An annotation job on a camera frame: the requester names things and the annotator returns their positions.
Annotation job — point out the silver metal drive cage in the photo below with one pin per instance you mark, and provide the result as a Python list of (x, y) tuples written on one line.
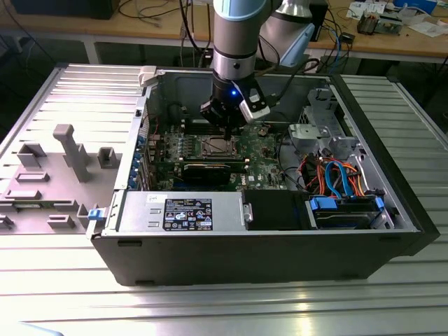
[(308, 134)]

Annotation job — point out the silver topped CPU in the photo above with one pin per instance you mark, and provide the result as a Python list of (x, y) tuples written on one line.
[(217, 146)]

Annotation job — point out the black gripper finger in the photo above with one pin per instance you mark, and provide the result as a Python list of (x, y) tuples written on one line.
[(215, 113), (235, 117)]

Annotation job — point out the printed white paper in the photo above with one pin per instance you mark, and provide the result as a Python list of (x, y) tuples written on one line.
[(355, 8)]

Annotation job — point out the wooden work desk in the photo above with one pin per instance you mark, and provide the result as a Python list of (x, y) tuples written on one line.
[(87, 29)]

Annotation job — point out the narrow black desktop box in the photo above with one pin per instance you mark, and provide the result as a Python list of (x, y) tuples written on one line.
[(320, 24)]

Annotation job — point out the beige case latch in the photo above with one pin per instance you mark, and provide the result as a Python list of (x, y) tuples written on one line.
[(147, 75)]

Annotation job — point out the small black adapter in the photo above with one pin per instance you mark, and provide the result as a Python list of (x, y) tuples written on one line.
[(348, 38)]

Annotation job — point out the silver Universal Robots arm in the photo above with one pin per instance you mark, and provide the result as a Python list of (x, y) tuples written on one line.
[(234, 35)]

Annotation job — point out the CPU socket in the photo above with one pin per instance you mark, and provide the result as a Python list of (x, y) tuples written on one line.
[(235, 147)]

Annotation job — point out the black open PC case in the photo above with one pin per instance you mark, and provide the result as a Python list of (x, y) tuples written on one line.
[(245, 259)]

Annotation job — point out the green motherboard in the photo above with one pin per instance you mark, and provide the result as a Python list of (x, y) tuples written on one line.
[(260, 164)]

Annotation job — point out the coin cell battery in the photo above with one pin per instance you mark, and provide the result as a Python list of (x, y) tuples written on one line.
[(263, 131)]

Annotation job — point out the silver power supply unit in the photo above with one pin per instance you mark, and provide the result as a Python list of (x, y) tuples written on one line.
[(140, 213)]

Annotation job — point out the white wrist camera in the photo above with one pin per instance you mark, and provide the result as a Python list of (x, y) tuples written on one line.
[(257, 110)]

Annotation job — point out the black RAM slot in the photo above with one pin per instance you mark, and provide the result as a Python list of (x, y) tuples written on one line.
[(192, 125), (192, 129), (190, 155), (190, 159), (192, 122), (192, 133)]

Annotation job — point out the thin metal locking lever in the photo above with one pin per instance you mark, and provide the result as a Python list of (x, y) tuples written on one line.
[(224, 155), (215, 136)]

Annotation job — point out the black plastic bay cover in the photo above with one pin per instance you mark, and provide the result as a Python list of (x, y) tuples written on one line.
[(273, 210)]

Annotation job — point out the large black box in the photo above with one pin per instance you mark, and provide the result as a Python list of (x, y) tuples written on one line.
[(63, 8)]

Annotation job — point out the green circuit board module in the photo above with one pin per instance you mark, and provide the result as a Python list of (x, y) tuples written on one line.
[(390, 24)]

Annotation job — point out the white paper sheet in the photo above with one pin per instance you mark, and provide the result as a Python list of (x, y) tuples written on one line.
[(430, 29)]

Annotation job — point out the small copper coil device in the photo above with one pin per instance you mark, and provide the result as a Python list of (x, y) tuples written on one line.
[(367, 22)]

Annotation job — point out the graphics card with black cooler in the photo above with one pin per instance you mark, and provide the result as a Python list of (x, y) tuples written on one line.
[(206, 175)]

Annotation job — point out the gray plastic parts rack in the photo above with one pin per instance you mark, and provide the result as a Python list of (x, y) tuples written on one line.
[(52, 210)]

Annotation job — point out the hard disk in blue carrier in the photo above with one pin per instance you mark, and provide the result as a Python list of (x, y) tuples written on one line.
[(323, 203)]

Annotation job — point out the blue case latch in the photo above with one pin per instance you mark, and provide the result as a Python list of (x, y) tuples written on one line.
[(96, 214)]

